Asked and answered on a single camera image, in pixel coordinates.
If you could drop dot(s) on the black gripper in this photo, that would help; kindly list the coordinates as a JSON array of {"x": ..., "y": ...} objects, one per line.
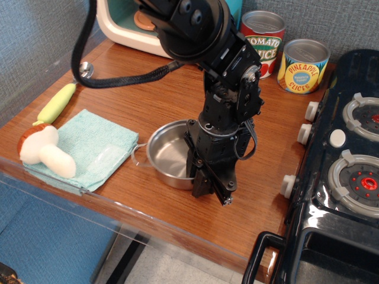
[{"x": 211, "y": 159}]

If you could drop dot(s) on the black toy stove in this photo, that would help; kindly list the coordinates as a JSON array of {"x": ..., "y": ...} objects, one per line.
[{"x": 332, "y": 222}]

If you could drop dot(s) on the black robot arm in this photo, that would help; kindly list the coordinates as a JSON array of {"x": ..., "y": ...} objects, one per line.
[{"x": 232, "y": 92}]

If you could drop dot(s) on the pineapple slices can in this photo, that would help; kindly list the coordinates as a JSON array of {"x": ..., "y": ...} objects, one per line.
[{"x": 303, "y": 65}]

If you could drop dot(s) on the stainless steel pot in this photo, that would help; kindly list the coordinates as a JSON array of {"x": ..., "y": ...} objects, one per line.
[{"x": 166, "y": 152}]

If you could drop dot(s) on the spoon with yellow handle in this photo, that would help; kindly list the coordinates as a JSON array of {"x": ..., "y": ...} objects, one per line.
[{"x": 59, "y": 101}]

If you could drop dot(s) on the clear acrylic barrier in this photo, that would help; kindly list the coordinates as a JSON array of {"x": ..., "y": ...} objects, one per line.
[{"x": 204, "y": 229}]

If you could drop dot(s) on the teal folded cloth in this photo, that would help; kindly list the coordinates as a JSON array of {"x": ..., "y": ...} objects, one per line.
[{"x": 98, "y": 147}]

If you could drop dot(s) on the plush white mushroom toy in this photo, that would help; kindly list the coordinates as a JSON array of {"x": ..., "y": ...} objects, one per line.
[{"x": 39, "y": 145}]

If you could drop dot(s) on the tomato sauce can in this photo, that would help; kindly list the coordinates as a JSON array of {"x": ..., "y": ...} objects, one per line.
[{"x": 265, "y": 31}]

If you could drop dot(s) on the toy microwave teal cream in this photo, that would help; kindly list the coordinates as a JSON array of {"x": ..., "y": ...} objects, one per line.
[{"x": 124, "y": 32}]

